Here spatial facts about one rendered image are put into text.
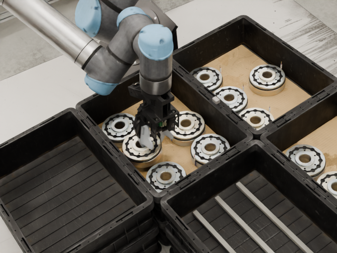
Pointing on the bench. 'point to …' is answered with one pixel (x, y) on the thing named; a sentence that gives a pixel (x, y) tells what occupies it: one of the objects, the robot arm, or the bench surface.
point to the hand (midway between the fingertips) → (151, 140)
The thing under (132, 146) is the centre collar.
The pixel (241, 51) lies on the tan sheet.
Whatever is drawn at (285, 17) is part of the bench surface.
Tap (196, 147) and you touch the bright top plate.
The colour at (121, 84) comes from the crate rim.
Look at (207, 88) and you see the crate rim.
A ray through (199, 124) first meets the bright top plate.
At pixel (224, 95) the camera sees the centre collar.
